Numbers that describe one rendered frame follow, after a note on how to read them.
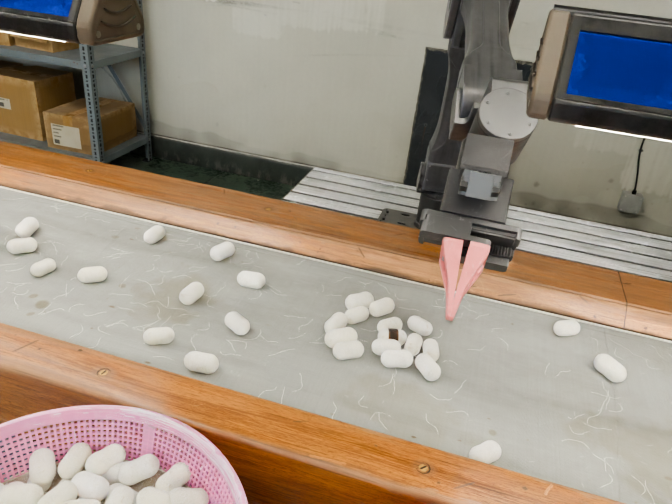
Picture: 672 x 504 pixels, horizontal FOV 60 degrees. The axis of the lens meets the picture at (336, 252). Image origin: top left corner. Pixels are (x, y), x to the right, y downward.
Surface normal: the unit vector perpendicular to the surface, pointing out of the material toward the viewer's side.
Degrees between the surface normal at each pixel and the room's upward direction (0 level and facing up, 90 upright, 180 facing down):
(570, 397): 0
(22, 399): 90
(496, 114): 41
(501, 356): 0
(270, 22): 90
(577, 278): 0
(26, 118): 90
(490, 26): 29
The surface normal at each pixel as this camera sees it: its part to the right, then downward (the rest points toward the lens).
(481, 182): -0.25, 0.23
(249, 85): -0.29, 0.42
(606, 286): 0.09, -0.87
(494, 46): 0.03, -0.53
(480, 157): -0.11, -0.37
